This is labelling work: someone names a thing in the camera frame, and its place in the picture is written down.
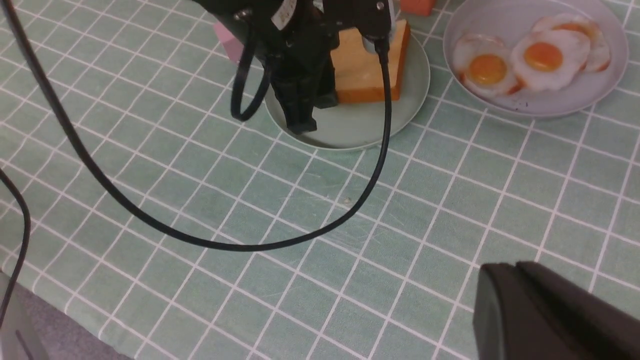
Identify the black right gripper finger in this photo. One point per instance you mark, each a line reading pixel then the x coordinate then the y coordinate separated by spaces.
pixel 526 311

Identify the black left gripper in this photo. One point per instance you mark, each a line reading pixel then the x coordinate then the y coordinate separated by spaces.
pixel 297 35

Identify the toast slice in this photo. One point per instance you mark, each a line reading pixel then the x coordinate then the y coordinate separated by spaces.
pixel 357 73

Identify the fried egg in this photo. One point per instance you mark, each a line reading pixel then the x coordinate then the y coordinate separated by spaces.
pixel 482 64
pixel 599 57
pixel 549 60

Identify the green round plate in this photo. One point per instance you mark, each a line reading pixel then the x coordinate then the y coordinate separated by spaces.
pixel 351 127

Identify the pink cube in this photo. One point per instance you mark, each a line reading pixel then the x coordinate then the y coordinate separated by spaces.
pixel 231 45

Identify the salmon orange cube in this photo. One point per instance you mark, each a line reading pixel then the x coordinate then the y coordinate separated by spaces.
pixel 421 8

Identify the grey plate with eggs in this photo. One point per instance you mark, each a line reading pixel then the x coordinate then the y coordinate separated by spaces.
pixel 510 20

